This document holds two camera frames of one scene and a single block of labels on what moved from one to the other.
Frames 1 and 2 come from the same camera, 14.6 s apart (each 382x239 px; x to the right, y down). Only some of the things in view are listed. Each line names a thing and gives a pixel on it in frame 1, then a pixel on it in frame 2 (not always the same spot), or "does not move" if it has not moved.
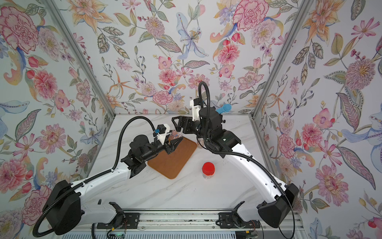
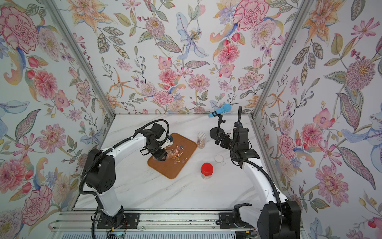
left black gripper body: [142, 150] → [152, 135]
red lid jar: [208, 170] does not move
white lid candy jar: [175, 134] → [169, 154]
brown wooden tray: [171, 165] does not move
